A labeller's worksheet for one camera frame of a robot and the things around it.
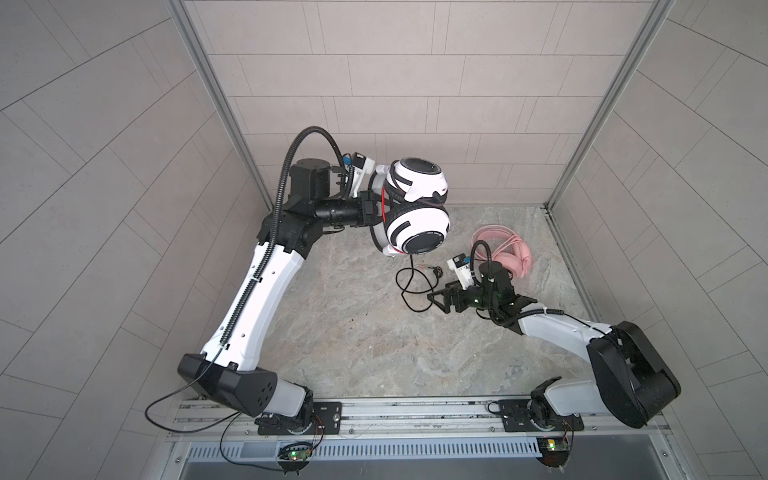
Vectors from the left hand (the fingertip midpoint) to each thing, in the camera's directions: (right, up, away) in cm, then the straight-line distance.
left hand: (404, 208), depth 59 cm
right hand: (+10, -22, +25) cm, 35 cm away
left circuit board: (-24, -54, +6) cm, 59 cm away
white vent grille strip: (+10, -55, +9) cm, 56 cm away
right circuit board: (+35, -55, +9) cm, 66 cm away
